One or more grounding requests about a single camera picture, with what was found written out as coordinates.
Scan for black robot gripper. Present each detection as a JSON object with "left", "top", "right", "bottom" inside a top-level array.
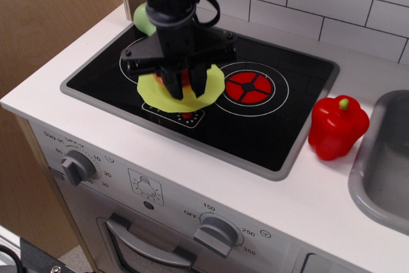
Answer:
[{"left": 121, "top": 16, "right": 237, "bottom": 100}]

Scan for red plastic cup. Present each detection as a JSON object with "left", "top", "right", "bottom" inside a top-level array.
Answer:
[{"left": 153, "top": 69, "right": 190, "bottom": 87}]

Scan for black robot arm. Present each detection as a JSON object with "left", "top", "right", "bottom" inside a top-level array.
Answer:
[{"left": 121, "top": 0, "right": 236, "bottom": 100}]

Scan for green plastic plate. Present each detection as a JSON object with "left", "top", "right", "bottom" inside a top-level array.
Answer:
[{"left": 137, "top": 64, "right": 225, "bottom": 113}]

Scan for green toy pear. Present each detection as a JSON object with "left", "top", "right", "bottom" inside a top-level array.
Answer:
[{"left": 134, "top": 3, "right": 157, "bottom": 36}]

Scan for black toy stovetop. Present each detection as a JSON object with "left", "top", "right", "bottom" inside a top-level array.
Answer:
[{"left": 61, "top": 26, "right": 339, "bottom": 181}]

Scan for grey timer knob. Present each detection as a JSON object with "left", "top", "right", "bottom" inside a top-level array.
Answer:
[{"left": 61, "top": 150, "right": 96, "bottom": 187}]

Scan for white toy kitchen unit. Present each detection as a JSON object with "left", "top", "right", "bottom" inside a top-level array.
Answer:
[{"left": 1, "top": 6, "right": 408, "bottom": 272}]

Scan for red toy bell pepper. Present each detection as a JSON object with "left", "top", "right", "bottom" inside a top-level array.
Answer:
[{"left": 308, "top": 95, "right": 370, "bottom": 161}]

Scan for grey temperature knob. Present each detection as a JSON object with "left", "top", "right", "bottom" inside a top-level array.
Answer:
[{"left": 193, "top": 215, "right": 239, "bottom": 258}]

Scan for grey toy sink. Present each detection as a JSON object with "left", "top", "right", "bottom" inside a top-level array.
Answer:
[{"left": 348, "top": 90, "right": 408, "bottom": 235}]

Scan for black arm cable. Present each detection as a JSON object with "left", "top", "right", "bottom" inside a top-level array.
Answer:
[{"left": 193, "top": 0, "right": 221, "bottom": 27}]

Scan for grey oven door handle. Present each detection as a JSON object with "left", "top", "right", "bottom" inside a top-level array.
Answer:
[{"left": 106, "top": 214, "right": 197, "bottom": 270}]

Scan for black metal base plate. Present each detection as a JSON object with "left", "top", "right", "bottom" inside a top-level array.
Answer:
[{"left": 20, "top": 238, "right": 75, "bottom": 273}]

